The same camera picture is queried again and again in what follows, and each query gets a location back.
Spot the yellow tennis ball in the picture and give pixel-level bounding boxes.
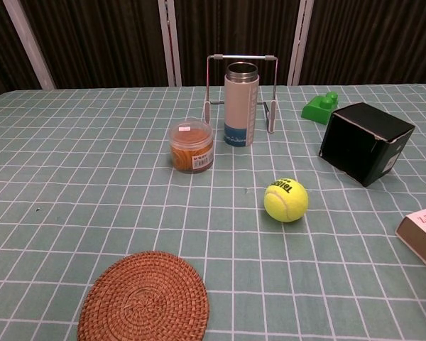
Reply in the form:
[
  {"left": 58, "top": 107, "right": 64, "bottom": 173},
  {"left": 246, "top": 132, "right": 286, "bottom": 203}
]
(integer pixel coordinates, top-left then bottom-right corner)
[{"left": 263, "top": 178, "right": 310, "bottom": 223}]

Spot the brown box with label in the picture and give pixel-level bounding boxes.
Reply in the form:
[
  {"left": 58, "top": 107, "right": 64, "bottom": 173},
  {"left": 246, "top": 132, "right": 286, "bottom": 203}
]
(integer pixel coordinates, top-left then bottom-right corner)
[{"left": 395, "top": 203, "right": 426, "bottom": 278}]

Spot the black cardboard box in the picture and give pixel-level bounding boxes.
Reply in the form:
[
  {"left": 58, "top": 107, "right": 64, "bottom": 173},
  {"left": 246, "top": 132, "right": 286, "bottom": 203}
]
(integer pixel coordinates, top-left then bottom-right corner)
[{"left": 318, "top": 102, "right": 416, "bottom": 188}]

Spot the green toy building block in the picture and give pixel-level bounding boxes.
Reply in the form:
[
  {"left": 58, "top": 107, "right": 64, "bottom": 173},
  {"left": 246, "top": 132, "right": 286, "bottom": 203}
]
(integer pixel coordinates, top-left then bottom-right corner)
[{"left": 301, "top": 91, "right": 339, "bottom": 126}]

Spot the white and blue thermos bottle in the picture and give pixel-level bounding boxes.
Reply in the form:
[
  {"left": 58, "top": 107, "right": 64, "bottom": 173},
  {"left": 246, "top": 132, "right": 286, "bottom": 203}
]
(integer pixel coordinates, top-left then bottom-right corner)
[{"left": 223, "top": 62, "right": 259, "bottom": 147}]

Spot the clear jar of rubber bands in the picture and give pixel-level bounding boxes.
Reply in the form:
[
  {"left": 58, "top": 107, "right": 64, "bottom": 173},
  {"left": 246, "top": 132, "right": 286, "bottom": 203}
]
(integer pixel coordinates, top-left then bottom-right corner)
[{"left": 168, "top": 118, "right": 214, "bottom": 175}]

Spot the round woven rattan coaster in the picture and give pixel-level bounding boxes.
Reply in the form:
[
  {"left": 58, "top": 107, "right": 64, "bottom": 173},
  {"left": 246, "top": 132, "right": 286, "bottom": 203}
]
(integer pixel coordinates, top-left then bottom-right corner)
[{"left": 77, "top": 250, "right": 209, "bottom": 341}]

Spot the green checked tablecloth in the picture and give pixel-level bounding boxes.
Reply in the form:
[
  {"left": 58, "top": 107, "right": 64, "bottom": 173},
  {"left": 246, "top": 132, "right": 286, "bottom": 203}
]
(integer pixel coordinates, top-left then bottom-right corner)
[{"left": 0, "top": 83, "right": 426, "bottom": 341}]

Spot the dark pleated curtain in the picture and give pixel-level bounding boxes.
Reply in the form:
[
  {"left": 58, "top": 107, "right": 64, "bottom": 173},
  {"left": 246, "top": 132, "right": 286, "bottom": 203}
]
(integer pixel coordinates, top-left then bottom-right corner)
[{"left": 0, "top": 0, "right": 426, "bottom": 102}]

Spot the metal wire stand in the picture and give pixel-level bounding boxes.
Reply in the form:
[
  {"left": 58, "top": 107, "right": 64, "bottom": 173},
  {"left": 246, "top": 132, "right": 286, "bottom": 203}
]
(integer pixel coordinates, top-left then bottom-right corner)
[{"left": 202, "top": 53, "right": 280, "bottom": 134}]

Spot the white frame post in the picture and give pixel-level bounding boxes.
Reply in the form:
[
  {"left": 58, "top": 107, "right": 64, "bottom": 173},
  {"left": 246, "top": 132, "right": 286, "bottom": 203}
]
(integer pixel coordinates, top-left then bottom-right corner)
[
  {"left": 2, "top": 0, "right": 56, "bottom": 90},
  {"left": 287, "top": 0, "right": 315, "bottom": 87},
  {"left": 157, "top": 0, "right": 182, "bottom": 87}
]

